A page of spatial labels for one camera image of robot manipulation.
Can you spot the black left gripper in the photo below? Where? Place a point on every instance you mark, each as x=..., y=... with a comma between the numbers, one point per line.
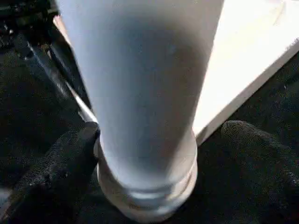
x=23, y=21

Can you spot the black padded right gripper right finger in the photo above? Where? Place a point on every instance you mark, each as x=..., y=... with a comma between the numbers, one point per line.
x=252, y=177

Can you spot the black glossy mat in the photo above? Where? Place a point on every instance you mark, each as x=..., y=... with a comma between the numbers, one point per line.
x=35, y=116

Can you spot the white plastic table leg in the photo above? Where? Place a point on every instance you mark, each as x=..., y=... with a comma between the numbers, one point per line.
x=140, y=81

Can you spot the white plastic table top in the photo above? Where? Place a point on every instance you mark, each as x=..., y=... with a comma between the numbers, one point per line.
x=245, y=58

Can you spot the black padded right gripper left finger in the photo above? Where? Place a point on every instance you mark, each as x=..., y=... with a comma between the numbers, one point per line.
x=58, y=168

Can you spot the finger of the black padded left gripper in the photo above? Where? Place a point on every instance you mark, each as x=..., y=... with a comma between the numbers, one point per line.
x=70, y=79

